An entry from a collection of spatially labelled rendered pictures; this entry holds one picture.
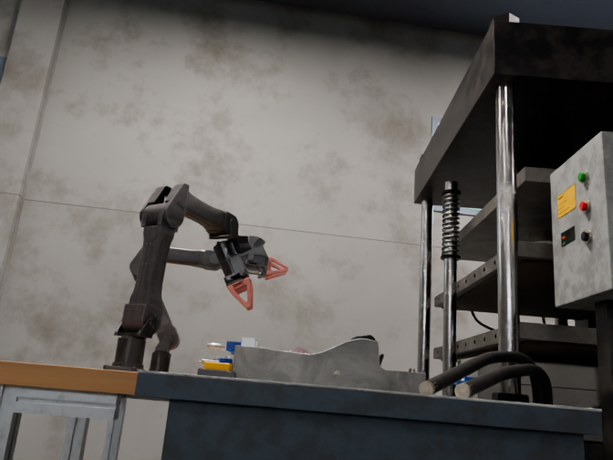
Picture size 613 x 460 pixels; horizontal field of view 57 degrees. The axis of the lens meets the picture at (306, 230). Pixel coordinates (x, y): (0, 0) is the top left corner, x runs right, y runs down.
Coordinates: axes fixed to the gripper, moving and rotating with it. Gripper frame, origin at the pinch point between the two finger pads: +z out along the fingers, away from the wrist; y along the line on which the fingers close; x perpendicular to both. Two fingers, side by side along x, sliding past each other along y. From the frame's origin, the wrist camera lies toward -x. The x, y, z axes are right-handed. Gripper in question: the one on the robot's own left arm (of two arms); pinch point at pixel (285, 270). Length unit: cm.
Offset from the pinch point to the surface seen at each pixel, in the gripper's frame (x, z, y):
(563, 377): 26, 102, -5
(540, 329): 16, 75, -38
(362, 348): 28, 19, -49
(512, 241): -9, 63, -43
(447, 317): 4, 73, 32
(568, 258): -1, 71, -59
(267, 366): 35, -5, -46
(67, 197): -74, -146, 203
